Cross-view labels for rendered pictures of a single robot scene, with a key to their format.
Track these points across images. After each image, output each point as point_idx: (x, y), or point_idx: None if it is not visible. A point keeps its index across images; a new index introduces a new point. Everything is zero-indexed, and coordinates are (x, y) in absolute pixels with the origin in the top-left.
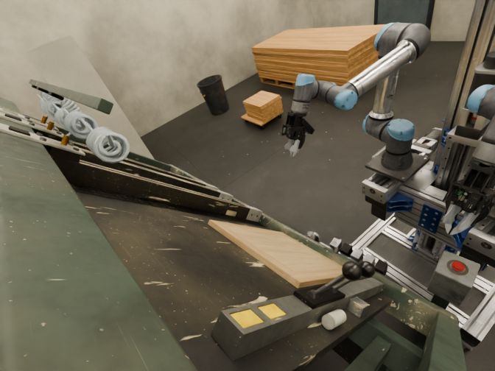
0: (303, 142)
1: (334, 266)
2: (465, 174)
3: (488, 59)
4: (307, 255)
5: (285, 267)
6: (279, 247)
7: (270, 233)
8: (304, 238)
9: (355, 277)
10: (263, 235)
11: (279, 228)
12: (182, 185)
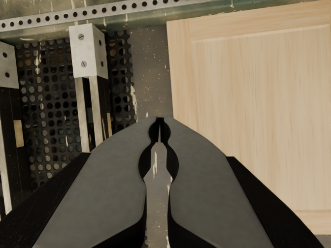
0: (296, 240)
1: (322, 41)
2: None
3: None
4: (281, 85)
5: (327, 219)
6: (258, 145)
7: (194, 96)
8: (223, 4)
9: None
10: (208, 133)
11: (156, 20)
12: (17, 193)
